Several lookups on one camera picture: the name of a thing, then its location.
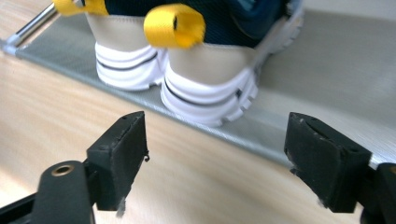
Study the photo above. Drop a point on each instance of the navy and beige sneaker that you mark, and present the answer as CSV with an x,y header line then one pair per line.
x,y
124,62
211,81

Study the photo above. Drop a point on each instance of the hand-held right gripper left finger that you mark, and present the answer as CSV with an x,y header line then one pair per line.
x,y
120,161

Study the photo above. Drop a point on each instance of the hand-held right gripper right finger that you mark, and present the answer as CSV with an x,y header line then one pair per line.
x,y
323,165

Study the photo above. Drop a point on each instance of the grey metal shoe rack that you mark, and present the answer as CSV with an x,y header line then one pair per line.
x,y
327,77

